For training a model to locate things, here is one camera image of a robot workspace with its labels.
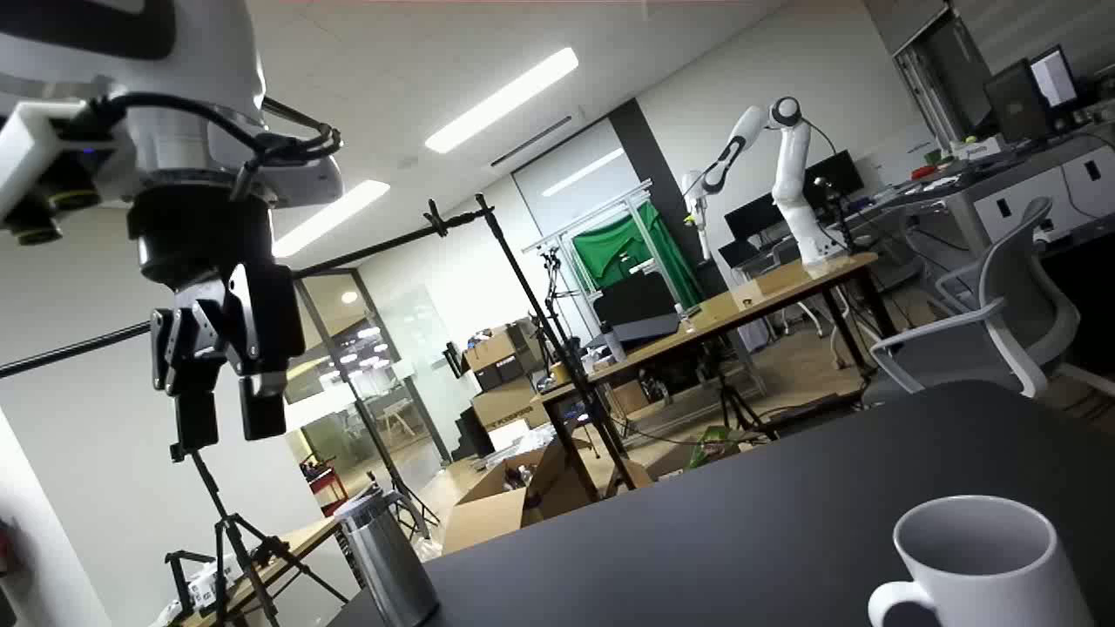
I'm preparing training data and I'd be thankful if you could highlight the green cloth backdrop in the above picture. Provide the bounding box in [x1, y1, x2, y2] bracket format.
[570, 201, 708, 309]

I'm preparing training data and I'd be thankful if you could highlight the steel flask with grey lid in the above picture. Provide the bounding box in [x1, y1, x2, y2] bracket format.
[330, 484, 442, 627]

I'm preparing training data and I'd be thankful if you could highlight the white drawer cabinet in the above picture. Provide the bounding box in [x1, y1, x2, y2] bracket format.
[967, 140, 1115, 252]

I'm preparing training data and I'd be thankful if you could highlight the black angled frame pole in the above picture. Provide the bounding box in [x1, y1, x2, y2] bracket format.
[0, 192, 640, 494]

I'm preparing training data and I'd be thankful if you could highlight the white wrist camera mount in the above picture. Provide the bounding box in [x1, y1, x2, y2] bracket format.
[0, 97, 105, 252]

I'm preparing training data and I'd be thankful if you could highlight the black box on wooden table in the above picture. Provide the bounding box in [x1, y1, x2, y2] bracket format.
[589, 267, 688, 347]

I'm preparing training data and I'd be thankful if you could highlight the short ceiling light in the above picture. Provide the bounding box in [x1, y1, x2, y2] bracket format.
[270, 177, 396, 263]

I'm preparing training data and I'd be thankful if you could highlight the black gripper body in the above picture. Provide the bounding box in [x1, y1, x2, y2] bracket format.
[127, 186, 309, 398]

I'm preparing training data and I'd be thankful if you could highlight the open cardboard box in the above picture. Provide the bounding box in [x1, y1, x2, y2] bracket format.
[435, 450, 559, 558]

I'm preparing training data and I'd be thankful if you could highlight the long ceiling light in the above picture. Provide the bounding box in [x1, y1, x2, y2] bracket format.
[423, 43, 582, 159]

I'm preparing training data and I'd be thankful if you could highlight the black monitor beside robot base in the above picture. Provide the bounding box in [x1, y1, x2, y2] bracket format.
[797, 148, 870, 221]

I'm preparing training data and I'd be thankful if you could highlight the long wooden table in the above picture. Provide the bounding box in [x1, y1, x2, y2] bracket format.
[534, 246, 901, 494]

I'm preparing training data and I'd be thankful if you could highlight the lit computer monitor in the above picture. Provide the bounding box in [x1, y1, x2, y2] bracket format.
[1026, 43, 1089, 116]

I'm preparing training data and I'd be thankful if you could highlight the black camera tripod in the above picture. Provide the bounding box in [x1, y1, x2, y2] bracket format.
[156, 441, 357, 627]

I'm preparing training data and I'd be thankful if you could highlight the white ceramic mug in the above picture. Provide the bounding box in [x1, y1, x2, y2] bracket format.
[866, 493, 1098, 627]

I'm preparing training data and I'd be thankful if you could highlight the grey office chair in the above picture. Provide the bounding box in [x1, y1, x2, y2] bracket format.
[868, 196, 1089, 405]

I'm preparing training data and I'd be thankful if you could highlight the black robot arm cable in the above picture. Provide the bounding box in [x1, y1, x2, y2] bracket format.
[75, 86, 348, 166]

